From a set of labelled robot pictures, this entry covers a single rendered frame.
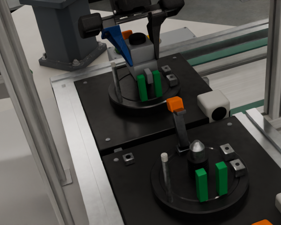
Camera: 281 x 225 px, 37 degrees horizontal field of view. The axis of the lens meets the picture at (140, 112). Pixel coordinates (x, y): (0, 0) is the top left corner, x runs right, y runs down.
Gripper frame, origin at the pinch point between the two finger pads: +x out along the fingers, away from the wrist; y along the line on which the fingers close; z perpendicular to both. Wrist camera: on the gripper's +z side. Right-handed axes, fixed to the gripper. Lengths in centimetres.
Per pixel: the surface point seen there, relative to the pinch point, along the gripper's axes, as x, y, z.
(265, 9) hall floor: -45, 153, -229
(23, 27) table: -30, -22, -73
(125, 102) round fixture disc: 8.9, -4.8, -3.7
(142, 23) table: -17, 15, -57
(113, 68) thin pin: 3.0, -5.6, 0.8
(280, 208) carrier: 29.3, 7.5, 19.7
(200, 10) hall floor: -62, 110, -250
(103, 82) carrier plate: 3.2, -6.6, -14.0
